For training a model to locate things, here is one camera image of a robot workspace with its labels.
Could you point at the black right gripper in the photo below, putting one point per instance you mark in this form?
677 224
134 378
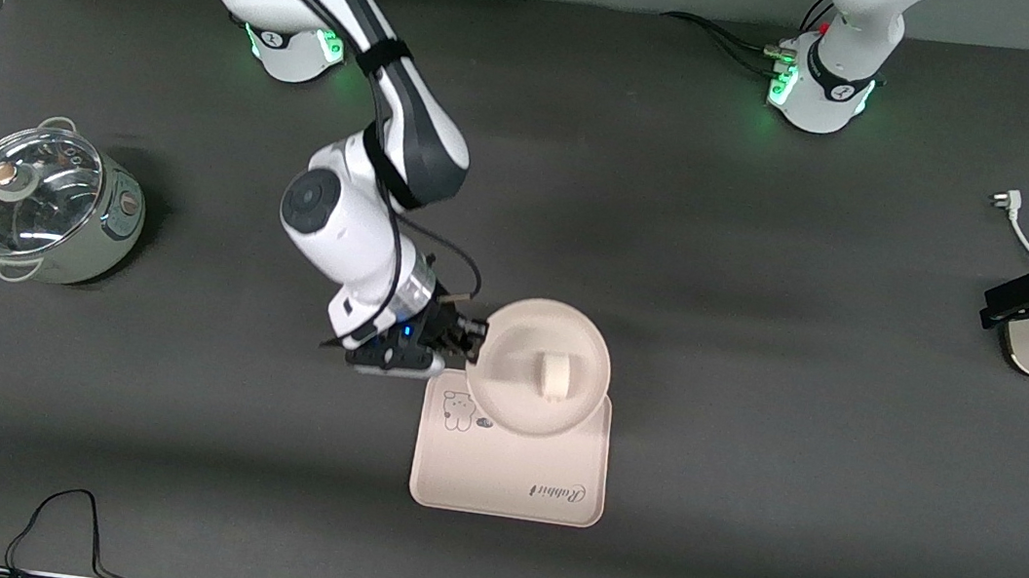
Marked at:
443 324

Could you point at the beige round plate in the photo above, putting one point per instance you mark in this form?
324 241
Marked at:
517 348

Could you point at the small white steamed bun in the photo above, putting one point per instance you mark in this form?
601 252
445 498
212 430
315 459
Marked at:
551 377

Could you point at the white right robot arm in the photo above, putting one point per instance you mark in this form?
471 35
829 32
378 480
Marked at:
345 229

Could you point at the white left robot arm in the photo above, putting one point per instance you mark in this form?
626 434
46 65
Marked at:
847 55

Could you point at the beige rectangular printed tray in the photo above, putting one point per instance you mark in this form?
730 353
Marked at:
509 470

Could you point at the pale green electric cooking pot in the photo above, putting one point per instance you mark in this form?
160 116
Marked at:
105 229

